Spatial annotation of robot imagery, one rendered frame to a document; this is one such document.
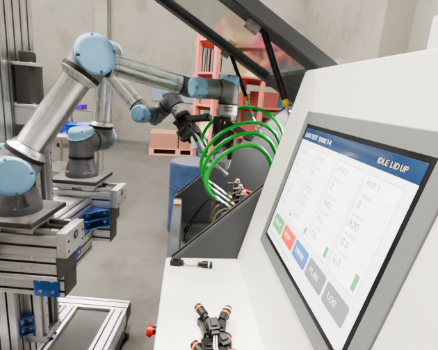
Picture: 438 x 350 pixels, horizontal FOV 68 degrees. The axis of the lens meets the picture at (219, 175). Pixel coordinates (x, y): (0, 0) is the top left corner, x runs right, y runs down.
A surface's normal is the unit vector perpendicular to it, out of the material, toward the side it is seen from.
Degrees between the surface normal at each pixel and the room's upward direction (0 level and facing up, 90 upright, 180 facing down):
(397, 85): 76
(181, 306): 0
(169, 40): 90
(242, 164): 90
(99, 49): 84
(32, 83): 90
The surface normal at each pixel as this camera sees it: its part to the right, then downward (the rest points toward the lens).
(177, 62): -0.04, 0.24
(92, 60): 0.55, 0.14
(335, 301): -0.95, -0.28
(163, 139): 0.21, 0.25
